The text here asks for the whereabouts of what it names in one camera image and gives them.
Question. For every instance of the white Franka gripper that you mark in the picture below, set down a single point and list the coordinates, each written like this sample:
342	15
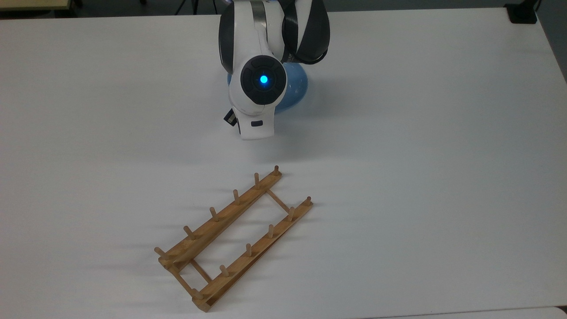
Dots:
257	131

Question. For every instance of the blue round plate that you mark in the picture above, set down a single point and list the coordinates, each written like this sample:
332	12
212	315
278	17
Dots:
294	88

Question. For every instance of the black pole with table clamp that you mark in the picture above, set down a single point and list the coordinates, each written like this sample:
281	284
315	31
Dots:
522	13

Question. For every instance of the wooden plate rack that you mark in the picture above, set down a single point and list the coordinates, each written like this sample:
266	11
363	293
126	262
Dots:
230	211

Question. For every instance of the black tripod legs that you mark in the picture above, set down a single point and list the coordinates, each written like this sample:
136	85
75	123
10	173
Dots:
184	6

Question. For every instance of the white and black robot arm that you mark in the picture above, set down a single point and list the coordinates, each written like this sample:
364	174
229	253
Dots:
261	44

